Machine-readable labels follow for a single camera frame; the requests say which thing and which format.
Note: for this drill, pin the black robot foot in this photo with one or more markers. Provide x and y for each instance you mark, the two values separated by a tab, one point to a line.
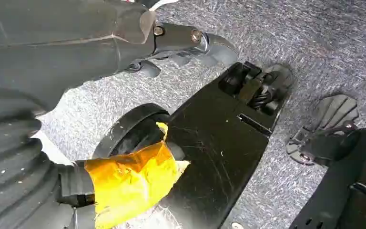
221	142
337	189

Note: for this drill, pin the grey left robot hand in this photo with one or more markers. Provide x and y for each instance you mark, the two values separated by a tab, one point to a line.
60	47

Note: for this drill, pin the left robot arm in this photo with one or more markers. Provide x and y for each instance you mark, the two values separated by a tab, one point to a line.
9	173

